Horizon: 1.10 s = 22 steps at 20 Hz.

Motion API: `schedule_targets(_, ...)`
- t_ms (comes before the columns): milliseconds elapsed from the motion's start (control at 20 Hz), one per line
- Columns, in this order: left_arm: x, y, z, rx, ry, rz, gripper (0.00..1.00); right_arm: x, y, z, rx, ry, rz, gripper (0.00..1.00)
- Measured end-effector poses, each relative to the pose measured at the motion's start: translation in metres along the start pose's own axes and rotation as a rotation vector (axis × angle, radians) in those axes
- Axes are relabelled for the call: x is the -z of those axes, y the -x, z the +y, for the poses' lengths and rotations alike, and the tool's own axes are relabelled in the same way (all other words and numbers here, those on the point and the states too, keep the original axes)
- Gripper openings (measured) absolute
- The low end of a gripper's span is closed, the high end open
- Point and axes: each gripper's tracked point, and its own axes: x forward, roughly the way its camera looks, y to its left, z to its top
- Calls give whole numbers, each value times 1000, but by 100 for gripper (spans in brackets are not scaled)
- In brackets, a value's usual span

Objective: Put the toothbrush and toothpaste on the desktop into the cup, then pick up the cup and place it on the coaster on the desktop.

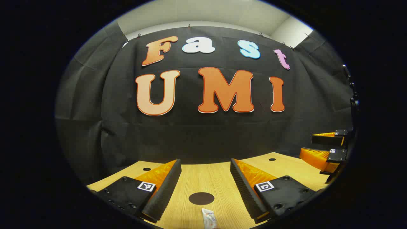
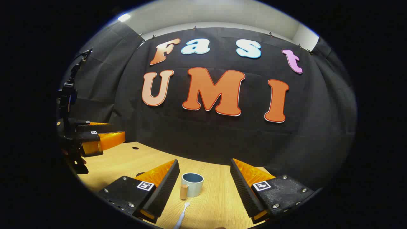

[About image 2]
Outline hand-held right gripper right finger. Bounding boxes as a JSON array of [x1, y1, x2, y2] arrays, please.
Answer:
[[230, 158, 315, 225]]

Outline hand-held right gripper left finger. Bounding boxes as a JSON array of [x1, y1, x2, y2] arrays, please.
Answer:
[[97, 159, 180, 224]]

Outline black backdrop cloth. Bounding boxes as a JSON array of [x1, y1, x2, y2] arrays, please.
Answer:
[[59, 22, 358, 191]]

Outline white toothbrush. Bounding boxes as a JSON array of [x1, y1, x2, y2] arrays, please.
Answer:
[[173, 202, 190, 229]]

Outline light blue cup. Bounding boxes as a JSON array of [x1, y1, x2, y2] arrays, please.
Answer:
[[180, 173, 204, 201]]

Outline wooden desktop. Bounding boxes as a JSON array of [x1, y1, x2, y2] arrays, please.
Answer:
[[76, 142, 277, 229]]

